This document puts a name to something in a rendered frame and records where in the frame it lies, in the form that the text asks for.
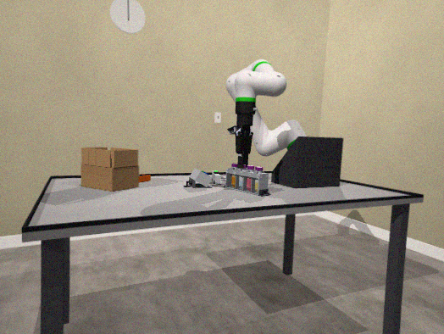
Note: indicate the white button panel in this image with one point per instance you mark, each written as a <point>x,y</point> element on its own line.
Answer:
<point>201,177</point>

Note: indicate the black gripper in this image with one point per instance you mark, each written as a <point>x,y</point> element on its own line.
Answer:
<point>244,138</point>

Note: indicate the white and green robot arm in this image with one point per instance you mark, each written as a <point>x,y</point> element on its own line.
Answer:
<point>272,84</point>

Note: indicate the orange multimeter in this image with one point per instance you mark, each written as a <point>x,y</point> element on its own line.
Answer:
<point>143,178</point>

